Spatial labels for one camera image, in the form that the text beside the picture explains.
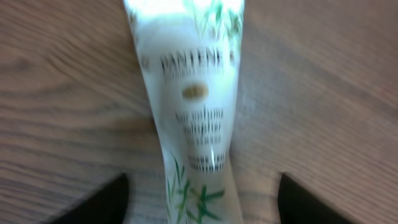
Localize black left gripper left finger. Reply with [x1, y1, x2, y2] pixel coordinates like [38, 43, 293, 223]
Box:
[49, 173, 129, 224]

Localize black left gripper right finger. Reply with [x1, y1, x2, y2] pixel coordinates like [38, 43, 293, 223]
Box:
[277, 172, 353, 224]

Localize white cosmetic tube gold cap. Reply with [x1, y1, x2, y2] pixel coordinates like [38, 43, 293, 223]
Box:
[124, 0, 245, 224]

